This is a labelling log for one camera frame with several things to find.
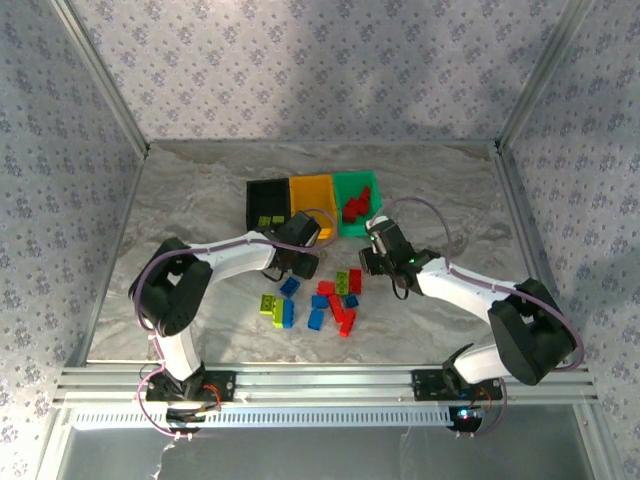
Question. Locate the blue lego brick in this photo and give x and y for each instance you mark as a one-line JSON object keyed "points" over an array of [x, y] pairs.
{"points": [[316, 320], [290, 286], [351, 300], [319, 301], [288, 313]]}

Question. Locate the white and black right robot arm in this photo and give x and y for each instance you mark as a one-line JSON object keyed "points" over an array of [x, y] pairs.
{"points": [[460, 285]]}

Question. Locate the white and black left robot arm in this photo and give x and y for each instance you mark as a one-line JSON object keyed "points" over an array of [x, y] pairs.
{"points": [[235, 260]]}

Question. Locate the green plastic bin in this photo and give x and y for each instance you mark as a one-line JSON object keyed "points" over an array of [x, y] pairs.
{"points": [[350, 230]]}

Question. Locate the yellow plastic bin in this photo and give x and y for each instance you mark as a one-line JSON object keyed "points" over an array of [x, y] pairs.
{"points": [[312, 192]]}

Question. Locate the black plastic bin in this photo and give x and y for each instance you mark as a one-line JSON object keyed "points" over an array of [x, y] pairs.
{"points": [[265, 197]]}

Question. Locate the black circuit board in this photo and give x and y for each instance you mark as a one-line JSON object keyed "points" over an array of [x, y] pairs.
{"points": [[465, 420], [182, 416]]}

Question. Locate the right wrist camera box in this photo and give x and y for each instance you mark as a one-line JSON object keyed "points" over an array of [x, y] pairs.
{"points": [[380, 240]]}

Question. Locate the aluminium frame rail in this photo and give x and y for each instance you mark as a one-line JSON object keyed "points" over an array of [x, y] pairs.
{"points": [[531, 235], [111, 260]]}

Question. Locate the wide aluminium base rail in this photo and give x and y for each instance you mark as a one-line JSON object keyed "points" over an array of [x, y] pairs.
{"points": [[325, 385]]}

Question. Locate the aluminium frame post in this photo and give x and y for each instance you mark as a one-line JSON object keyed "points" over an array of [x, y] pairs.
{"points": [[100, 75], [545, 75]]}

